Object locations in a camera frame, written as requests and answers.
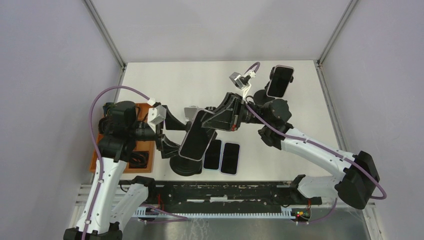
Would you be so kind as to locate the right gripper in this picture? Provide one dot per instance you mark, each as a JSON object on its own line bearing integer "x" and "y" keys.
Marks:
{"x": 230, "y": 113}

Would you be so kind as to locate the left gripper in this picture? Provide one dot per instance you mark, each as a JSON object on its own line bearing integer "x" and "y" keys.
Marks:
{"x": 167, "y": 147}

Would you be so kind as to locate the pink case phone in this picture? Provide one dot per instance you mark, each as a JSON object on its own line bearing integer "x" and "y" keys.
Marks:
{"x": 198, "y": 138}

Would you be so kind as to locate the white folding phone stand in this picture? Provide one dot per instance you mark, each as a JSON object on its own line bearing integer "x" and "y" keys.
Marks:
{"x": 190, "y": 113}

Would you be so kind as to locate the black round base stand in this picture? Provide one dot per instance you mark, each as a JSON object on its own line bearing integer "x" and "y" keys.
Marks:
{"x": 186, "y": 167}

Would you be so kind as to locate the light blue case phone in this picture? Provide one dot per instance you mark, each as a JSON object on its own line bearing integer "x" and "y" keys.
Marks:
{"x": 212, "y": 156}

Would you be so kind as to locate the lilac case phone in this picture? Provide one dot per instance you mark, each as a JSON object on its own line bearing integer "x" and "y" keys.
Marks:
{"x": 230, "y": 158}

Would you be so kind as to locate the clear case phone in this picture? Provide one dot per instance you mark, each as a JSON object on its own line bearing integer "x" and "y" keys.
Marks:
{"x": 279, "y": 79}

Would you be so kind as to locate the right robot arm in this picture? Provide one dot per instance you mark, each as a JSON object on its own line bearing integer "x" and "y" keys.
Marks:
{"x": 353, "y": 178}

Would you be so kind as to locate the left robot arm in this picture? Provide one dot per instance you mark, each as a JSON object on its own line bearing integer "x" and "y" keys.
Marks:
{"x": 121, "y": 129}

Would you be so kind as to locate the orange wooden organizer tray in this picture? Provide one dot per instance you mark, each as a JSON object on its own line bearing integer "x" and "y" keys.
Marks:
{"x": 144, "y": 151}

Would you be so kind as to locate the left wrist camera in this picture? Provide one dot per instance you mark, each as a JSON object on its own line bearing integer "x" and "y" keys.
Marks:
{"x": 156, "y": 114}

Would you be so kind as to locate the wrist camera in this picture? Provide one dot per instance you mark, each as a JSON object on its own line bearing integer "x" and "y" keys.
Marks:
{"x": 242, "y": 82}
{"x": 156, "y": 114}

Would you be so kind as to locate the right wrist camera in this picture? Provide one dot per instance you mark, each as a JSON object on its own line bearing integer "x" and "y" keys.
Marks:
{"x": 242, "y": 82}

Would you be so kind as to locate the white slotted cable duct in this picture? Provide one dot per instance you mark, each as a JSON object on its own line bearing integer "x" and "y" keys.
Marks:
{"x": 285, "y": 213}

